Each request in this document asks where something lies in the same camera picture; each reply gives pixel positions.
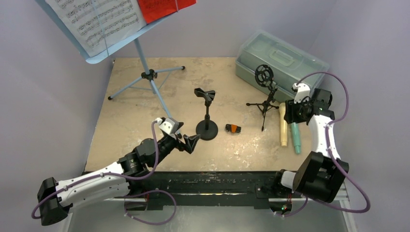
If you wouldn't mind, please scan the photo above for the mint green microphone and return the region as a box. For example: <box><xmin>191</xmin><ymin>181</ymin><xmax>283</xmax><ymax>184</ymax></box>
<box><xmin>291</xmin><ymin>123</ymin><xmax>301</xmax><ymax>154</ymax></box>

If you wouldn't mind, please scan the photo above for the black round-base mic stand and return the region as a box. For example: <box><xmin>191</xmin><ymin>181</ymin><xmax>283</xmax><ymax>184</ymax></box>
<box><xmin>194</xmin><ymin>88</ymin><xmax>219</xmax><ymax>141</ymax></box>

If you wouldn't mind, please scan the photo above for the cream yellow microphone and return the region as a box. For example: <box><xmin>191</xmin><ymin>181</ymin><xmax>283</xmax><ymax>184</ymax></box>
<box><xmin>278</xmin><ymin>102</ymin><xmax>288</xmax><ymax>147</ymax></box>

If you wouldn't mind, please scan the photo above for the black tripod shock-mount stand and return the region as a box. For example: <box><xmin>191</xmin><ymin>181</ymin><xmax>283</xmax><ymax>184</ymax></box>
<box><xmin>246</xmin><ymin>64</ymin><xmax>280</xmax><ymax>132</ymax></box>

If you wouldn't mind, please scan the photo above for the blue music stand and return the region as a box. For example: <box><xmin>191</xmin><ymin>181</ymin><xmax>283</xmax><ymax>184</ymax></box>
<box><xmin>37</xmin><ymin>0</ymin><xmax>185</xmax><ymax>116</ymax></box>

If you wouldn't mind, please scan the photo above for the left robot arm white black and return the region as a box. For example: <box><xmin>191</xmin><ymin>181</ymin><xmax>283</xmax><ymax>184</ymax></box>
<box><xmin>31</xmin><ymin>117</ymin><xmax>201</xmax><ymax>226</ymax></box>

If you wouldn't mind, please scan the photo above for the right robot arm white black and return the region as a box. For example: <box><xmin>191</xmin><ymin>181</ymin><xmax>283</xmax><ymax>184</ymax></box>
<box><xmin>271</xmin><ymin>88</ymin><xmax>349</xmax><ymax>203</ymax></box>

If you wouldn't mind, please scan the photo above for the green translucent storage case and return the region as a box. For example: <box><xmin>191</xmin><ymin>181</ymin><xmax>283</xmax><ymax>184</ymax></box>
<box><xmin>235</xmin><ymin>30</ymin><xmax>330</xmax><ymax>102</ymax></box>

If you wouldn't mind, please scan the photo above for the red sheet music page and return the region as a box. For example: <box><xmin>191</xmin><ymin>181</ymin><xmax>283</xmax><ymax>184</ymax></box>
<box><xmin>138</xmin><ymin>0</ymin><xmax>196</xmax><ymax>24</ymax></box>

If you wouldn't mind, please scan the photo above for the white sheet music page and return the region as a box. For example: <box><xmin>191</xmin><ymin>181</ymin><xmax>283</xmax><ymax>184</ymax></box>
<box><xmin>46</xmin><ymin>0</ymin><xmax>146</xmax><ymax>57</ymax></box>

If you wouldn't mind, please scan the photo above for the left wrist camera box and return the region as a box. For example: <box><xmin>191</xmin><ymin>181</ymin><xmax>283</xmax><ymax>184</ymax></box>
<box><xmin>155</xmin><ymin>117</ymin><xmax>179</xmax><ymax>139</ymax></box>

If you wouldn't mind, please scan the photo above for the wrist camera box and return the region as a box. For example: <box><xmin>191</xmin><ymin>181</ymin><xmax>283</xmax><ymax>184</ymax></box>
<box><xmin>292</xmin><ymin>83</ymin><xmax>310</xmax><ymax>104</ymax></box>
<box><xmin>155</xmin><ymin>117</ymin><xmax>179</xmax><ymax>139</ymax></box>

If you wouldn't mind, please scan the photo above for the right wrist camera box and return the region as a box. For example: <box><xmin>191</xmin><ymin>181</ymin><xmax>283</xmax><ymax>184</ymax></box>
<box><xmin>292</xmin><ymin>83</ymin><xmax>310</xmax><ymax>104</ymax></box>

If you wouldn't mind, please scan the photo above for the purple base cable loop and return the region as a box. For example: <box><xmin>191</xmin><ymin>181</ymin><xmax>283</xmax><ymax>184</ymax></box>
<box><xmin>123</xmin><ymin>188</ymin><xmax>177</xmax><ymax>225</ymax></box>

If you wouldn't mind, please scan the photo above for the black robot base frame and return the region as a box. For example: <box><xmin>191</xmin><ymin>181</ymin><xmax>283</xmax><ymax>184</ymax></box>
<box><xmin>126</xmin><ymin>171</ymin><xmax>305</xmax><ymax>214</ymax></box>

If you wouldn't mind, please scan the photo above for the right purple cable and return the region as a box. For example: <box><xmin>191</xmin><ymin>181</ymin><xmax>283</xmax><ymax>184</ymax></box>
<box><xmin>281</xmin><ymin>71</ymin><xmax>371</xmax><ymax>218</ymax></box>

